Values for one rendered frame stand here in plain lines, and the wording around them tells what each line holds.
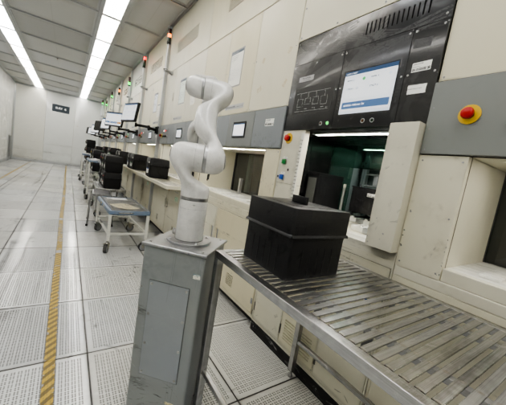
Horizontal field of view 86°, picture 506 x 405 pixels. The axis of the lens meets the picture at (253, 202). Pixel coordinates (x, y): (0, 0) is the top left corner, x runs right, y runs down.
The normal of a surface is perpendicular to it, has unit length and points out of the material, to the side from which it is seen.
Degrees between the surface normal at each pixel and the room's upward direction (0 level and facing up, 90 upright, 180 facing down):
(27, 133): 90
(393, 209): 90
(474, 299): 90
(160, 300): 90
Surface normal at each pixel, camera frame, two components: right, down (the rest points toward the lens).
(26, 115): 0.55, 0.18
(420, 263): -0.82, -0.07
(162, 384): -0.19, 0.08
